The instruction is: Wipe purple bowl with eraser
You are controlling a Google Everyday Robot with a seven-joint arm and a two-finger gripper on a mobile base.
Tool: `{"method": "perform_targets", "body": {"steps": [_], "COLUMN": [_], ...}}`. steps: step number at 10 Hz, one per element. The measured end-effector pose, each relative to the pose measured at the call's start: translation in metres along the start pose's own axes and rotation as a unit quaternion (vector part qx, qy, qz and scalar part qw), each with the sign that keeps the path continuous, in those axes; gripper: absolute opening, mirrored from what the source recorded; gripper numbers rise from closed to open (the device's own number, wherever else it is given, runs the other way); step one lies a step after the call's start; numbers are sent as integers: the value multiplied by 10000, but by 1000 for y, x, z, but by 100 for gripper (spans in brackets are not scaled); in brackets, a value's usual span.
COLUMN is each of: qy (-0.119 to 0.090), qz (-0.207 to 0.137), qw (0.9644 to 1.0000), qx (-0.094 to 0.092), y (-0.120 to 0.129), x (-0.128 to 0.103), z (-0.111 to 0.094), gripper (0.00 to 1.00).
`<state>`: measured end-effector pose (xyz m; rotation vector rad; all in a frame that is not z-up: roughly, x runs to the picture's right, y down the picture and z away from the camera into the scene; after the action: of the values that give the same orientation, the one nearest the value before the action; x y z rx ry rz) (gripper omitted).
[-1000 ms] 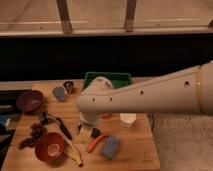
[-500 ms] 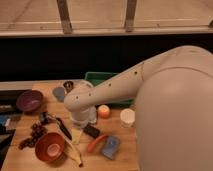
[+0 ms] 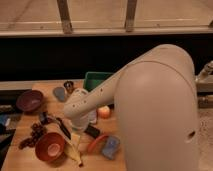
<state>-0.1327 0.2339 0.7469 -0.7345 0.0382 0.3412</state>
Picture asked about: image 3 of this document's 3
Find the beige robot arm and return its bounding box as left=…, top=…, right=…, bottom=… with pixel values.
left=63, top=44, right=199, bottom=171

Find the dark grape bunch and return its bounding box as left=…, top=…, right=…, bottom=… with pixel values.
left=19, top=123, right=47, bottom=149

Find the yellow banana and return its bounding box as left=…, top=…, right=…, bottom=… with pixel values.
left=64, top=133, right=83, bottom=167

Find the red brown bowl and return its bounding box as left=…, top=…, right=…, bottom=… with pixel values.
left=35, top=132, right=65, bottom=162

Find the orange peach fruit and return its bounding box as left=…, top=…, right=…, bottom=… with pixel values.
left=97, top=106, right=111, bottom=119

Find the small metal cup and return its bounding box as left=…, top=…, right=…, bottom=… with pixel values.
left=63, top=81, right=74, bottom=94

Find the green plastic tray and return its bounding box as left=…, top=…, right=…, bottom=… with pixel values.
left=83, top=71, right=113, bottom=91

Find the black eraser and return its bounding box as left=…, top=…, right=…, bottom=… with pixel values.
left=85, top=125, right=100, bottom=138

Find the blue sponge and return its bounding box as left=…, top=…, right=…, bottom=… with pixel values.
left=101, top=136, right=120, bottom=160

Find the blue grey oval object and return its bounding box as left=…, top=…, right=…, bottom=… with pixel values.
left=53, top=87, right=66, bottom=102

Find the wooden cutting board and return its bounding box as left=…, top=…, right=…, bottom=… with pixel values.
left=1, top=81, right=126, bottom=171

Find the black handled knife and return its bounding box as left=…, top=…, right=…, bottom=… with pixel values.
left=39, top=112, right=71, bottom=139

